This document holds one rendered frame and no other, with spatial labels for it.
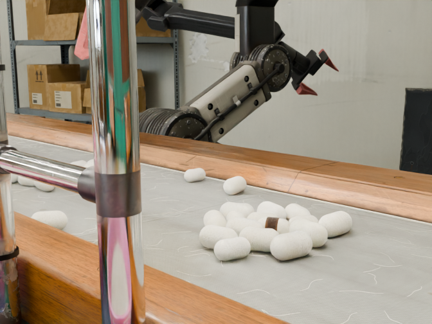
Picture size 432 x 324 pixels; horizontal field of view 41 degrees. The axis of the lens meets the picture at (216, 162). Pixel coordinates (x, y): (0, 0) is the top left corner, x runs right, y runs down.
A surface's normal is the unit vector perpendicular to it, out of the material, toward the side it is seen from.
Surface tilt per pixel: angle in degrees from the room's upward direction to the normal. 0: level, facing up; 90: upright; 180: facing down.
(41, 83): 90
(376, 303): 0
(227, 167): 45
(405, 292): 0
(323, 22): 90
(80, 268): 0
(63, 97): 90
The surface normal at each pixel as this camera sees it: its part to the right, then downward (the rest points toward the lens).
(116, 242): -0.01, 0.18
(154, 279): -0.01, -0.98
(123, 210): 0.30, 0.18
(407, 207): -0.51, -0.60
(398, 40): -0.66, 0.14
